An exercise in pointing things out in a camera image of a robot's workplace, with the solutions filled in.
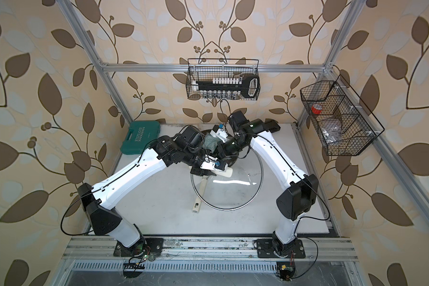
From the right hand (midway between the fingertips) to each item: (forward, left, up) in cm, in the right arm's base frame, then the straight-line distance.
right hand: (213, 159), depth 74 cm
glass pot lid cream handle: (-4, -7, -26) cm, 27 cm away
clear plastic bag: (+5, -49, +7) cm, 49 cm away
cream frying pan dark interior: (-3, -9, +6) cm, 11 cm away
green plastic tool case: (+33, +46, -18) cm, 60 cm away
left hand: (-2, -1, +2) cm, 3 cm away
